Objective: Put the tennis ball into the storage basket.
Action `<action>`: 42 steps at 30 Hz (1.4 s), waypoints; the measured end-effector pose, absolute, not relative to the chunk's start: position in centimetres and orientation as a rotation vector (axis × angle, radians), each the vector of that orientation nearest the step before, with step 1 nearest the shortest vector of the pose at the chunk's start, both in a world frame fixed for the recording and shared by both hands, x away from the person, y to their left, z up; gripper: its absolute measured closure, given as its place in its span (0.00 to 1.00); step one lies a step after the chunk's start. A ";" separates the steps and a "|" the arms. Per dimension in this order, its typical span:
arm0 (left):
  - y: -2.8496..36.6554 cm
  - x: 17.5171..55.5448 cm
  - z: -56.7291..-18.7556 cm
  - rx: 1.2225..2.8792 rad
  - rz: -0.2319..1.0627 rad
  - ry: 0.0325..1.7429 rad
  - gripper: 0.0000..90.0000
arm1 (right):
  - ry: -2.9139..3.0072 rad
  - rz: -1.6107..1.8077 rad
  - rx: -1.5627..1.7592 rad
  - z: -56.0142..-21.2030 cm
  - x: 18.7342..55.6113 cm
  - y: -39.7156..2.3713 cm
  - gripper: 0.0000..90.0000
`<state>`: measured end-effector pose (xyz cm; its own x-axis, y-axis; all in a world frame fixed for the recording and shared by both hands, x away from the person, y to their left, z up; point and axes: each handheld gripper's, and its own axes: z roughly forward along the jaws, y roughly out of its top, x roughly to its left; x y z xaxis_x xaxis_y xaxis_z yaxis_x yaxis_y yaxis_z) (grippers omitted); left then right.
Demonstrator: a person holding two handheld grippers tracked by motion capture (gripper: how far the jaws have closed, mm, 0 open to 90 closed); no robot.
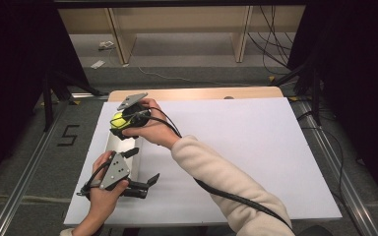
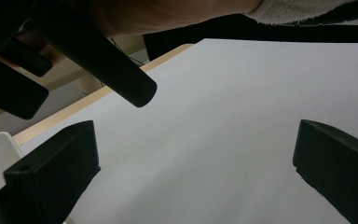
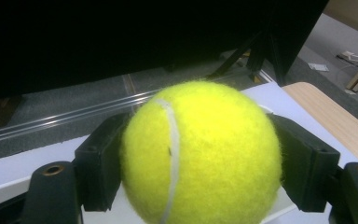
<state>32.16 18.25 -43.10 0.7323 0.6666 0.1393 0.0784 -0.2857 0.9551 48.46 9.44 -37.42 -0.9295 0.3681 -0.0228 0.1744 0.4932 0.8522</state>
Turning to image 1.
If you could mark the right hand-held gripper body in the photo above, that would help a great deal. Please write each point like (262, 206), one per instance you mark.
(138, 116)

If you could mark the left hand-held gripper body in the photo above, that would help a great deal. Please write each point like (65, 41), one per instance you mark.
(115, 172)

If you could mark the white plastic bin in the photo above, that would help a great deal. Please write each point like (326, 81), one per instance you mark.
(124, 146)

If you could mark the yellow tennis ball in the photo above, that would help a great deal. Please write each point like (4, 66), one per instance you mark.
(119, 120)

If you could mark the person's right hand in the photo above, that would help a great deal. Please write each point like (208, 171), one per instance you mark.
(154, 131)

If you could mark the person's left hand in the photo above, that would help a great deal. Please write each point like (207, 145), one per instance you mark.
(102, 200)

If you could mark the white paper strip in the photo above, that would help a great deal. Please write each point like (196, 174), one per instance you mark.
(97, 64)

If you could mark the small white floor device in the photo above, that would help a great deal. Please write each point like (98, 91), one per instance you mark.
(106, 45)

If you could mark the black metal stand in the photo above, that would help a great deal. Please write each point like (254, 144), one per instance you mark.
(47, 105)
(315, 95)

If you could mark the white board sheet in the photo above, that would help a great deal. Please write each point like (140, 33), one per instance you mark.
(242, 147)

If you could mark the dark curtain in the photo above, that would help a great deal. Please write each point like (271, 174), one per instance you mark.
(364, 82)
(13, 82)

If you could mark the dark rounded object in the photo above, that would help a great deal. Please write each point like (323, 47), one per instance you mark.
(315, 231)

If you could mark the light wooden furniture frame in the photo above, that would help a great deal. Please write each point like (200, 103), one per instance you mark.
(124, 36)

